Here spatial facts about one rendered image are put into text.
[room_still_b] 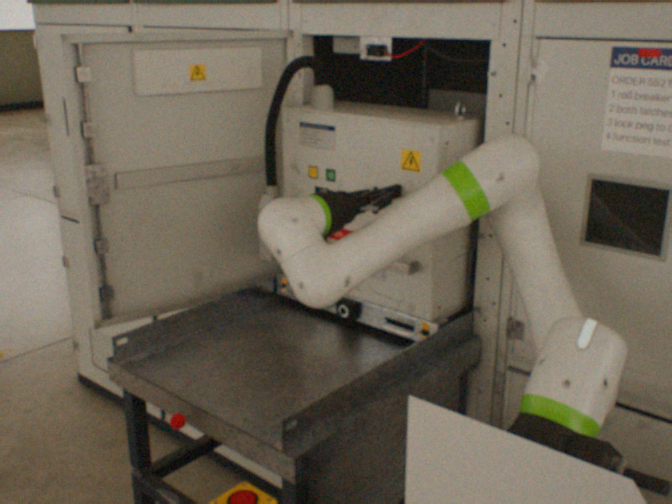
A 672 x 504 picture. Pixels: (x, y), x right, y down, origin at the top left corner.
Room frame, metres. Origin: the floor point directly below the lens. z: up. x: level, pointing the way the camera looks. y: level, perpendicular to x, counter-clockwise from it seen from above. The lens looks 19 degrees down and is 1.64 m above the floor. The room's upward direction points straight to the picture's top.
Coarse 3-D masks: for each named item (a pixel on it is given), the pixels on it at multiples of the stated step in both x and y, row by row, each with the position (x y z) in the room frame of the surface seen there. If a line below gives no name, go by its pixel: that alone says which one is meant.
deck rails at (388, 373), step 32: (256, 288) 1.89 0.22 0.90; (160, 320) 1.64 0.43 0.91; (192, 320) 1.72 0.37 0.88; (224, 320) 1.78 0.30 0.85; (128, 352) 1.57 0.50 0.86; (160, 352) 1.60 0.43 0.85; (416, 352) 1.51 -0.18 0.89; (352, 384) 1.33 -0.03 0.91; (384, 384) 1.42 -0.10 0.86; (288, 416) 1.19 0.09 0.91; (320, 416) 1.26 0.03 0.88; (288, 448) 1.19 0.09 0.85
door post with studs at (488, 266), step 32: (512, 0) 1.66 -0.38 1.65; (512, 32) 1.66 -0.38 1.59; (512, 64) 1.66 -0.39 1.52; (512, 96) 1.65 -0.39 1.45; (480, 224) 1.70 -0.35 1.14; (480, 256) 1.69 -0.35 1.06; (480, 288) 1.69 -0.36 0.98; (480, 320) 1.68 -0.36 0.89; (480, 384) 1.67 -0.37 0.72; (480, 416) 1.67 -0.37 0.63
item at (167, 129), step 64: (64, 64) 1.75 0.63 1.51; (128, 64) 1.86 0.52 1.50; (192, 64) 1.92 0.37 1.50; (256, 64) 2.03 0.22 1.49; (128, 128) 1.85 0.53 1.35; (192, 128) 1.95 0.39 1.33; (256, 128) 2.05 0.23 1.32; (128, 192) 1.84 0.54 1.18; (192, 192) 1.94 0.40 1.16; (256, 192) 2.05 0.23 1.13; (128, 256) 1.83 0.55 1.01; (192, 256) 1.93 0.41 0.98; (256, 256) 2.05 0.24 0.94; (128, 320) 1.80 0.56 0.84
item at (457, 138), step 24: (384, 120) 1.71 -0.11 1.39; (408, 120) 1.71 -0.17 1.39; (432, 120) 1.71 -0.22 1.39; (456, 120) 1.71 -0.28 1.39; (480, 120) 1.74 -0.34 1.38; (456, 144) 1.67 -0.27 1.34; (480, 144) 1.75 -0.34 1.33; (456, 240) 1.68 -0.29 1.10; (456, 264) 1.69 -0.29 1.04; (456, 288) 1.69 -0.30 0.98; (432, 312) 1.61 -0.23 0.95
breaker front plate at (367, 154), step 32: (288, 128) 1.91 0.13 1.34; (352, 128) 1.77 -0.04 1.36; (384, 128) 1.71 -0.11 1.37; (416, 128) 1.65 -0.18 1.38; (288, 160) 1.92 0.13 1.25; (320, 160) 1.84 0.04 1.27; (352, 160) 1.77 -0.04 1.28; (384, 160) 1.71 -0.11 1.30; (288, 192) 1.92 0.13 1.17; (352, 224) 1.77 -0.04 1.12; (416, 256) 1.64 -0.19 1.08; (384, 288) 1.70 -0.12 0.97; (416, 288) 1.64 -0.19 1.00
